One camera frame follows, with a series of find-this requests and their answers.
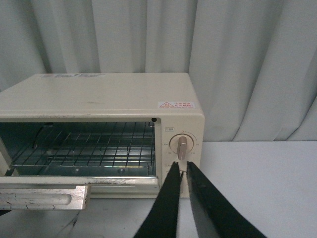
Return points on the white curtain backdrop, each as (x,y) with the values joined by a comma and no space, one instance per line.
(253,63)

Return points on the oven glass door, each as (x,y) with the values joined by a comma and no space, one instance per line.
(70,193)

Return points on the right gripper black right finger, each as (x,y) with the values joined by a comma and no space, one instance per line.
(214,216)

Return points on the cream Toshiba toaster oven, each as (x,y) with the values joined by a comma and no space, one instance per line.
(107,97)

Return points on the metal wire oven rack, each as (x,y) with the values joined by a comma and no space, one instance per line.
(83,149)

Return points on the upper beige temperature knob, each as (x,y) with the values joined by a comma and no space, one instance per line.
(181,145)

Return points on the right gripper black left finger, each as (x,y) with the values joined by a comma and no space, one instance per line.
(162,219)

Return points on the red warning sticker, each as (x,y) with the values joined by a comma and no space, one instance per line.
(172,104)

